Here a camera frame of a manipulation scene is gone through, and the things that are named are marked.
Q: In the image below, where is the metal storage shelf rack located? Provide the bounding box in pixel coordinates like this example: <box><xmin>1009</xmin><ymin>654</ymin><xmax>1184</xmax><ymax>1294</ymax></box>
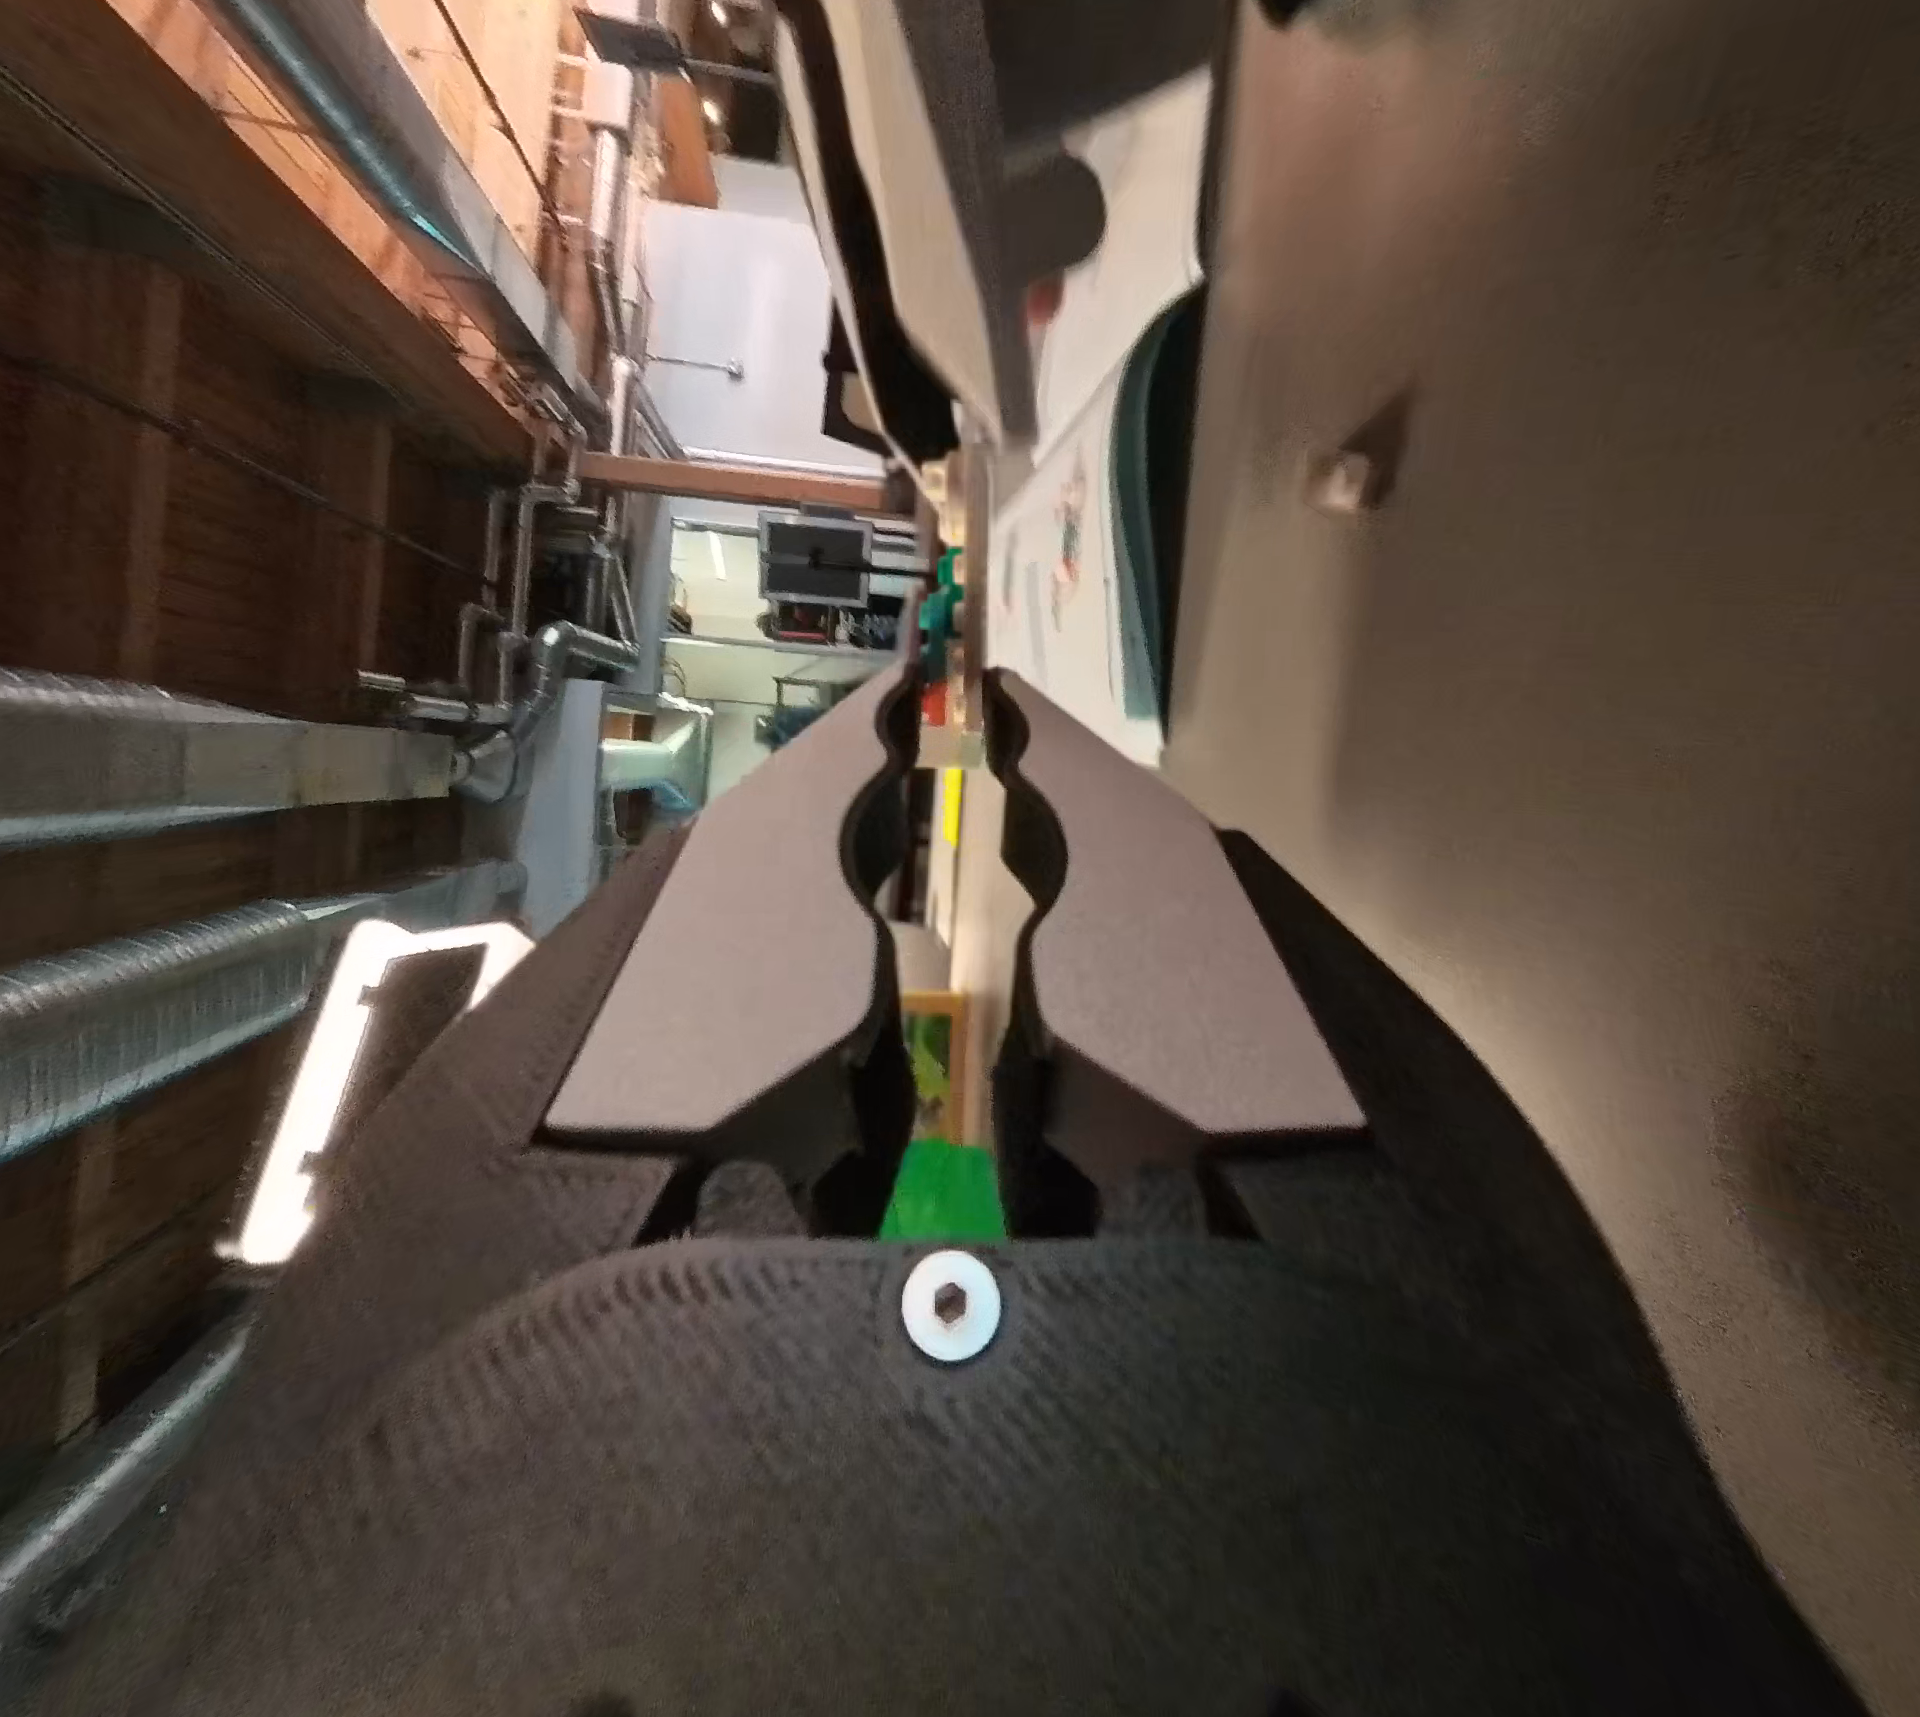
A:
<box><xmin>763</xmin><ymin>599</ymin><xmax>881</xmax><ymax>654</ymax></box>

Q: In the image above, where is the small white lego piece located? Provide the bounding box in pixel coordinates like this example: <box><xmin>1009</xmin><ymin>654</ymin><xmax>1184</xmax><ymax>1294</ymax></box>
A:
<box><xmin>1302</xmin><ymin>394</ymin><xmax>1416</xmax><ymax>515</ymax></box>

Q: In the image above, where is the open instruction booklet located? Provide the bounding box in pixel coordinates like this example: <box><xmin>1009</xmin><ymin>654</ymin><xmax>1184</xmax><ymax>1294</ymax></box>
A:
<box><xmin>1034</xmin><ymin>276</ymin><xmax>1210</xmax><ymax>767</ymax></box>

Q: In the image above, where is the green plastic bin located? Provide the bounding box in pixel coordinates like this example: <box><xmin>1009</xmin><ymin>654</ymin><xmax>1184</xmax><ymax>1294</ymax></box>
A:
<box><xmin>882</xmin><ymin>1138</ymin><xmax>1011</xmax><ymax>1242</ymax></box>

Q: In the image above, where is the grey ceiling pipe cluster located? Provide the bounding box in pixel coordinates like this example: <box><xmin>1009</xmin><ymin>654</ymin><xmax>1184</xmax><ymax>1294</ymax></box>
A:
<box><xmin>352</xmin><ymin>471</ymin><xmax>640</xmax><ymax>805</ymax></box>

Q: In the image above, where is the white studio light panel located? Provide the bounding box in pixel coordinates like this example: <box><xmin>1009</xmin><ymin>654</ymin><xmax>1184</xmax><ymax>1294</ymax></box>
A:
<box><xmin>216</xmin><ymin>922</ymin><xmax>538</xmax><ymax>1269</ymax></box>

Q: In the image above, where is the brown wooden beam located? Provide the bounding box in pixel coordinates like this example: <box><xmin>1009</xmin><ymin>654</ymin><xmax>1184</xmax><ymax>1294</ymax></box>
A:
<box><xmin>576</xmin><ymin>448</ymin><xmax>918</xmax><ymax>515</ymax></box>

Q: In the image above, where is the white lego brick model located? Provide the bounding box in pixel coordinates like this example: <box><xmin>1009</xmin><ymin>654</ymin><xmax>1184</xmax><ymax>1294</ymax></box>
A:
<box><xmin>918</xmin><ymin>441</ymin><xmax>996</xmax><ymax>775</ymax></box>

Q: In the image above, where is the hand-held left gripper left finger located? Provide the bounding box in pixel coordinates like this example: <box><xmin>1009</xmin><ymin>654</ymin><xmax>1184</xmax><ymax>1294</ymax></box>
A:
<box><xmin>543</xmin><ymin>664</ymin><xmax>918</xmax><ymax>1231</ymax></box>

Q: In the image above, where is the long flat ceiling duct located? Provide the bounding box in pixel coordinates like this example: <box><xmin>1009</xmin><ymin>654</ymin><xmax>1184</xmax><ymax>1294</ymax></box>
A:
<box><xmin>91</xmin><ymin>0</ymin><xmax>576</xmax><ymax>398</ymax></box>

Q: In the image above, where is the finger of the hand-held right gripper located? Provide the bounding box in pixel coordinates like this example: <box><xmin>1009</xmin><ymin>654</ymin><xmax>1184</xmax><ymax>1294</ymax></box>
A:
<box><xmin>773</xmin><ymin>0</ymin><xmax>1049</xmax><ymax>450</ymax></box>
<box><xmin>769</xmin><ymin>6</ymin><xmax>970</xmax><ymax>473</ymax></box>

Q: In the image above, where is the metal exhaust hood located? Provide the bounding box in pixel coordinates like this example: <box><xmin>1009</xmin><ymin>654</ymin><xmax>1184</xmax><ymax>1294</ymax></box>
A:
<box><xmin>601</xmin><ymin>712</ymin><xmax>708</xmax><ymax>836</ymax></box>

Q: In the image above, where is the yellow lego set box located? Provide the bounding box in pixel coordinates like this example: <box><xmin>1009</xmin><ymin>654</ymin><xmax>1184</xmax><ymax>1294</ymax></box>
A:
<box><xmin>901</xmin><ymin>989</ymin><xmax>973</xmax><ymax>1137</ymax></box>

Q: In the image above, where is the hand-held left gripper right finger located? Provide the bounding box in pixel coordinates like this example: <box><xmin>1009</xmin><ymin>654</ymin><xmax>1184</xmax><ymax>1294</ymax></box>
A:
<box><xmin>978</xmin><ymin>667</ymin><xmax>1370</xmax><ymax>1231</ymax></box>

